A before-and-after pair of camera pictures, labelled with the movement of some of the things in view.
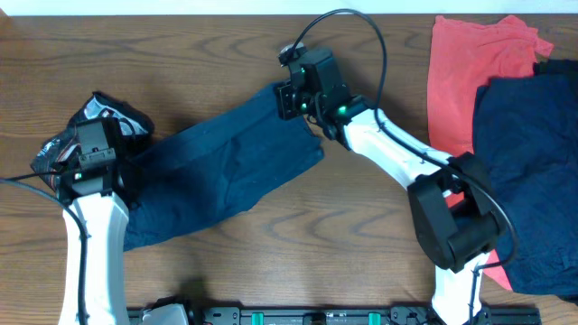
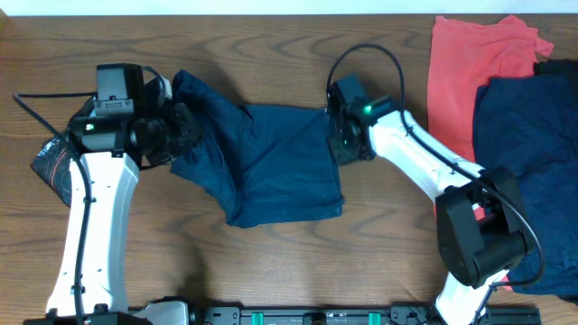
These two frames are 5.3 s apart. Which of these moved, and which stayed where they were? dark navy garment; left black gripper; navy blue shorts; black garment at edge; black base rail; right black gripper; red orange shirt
Moved: right black gripper; left black gripper; navy blue shorts
Stayed: black base rail; red orange shirt; black garment at edge; dark navy garment
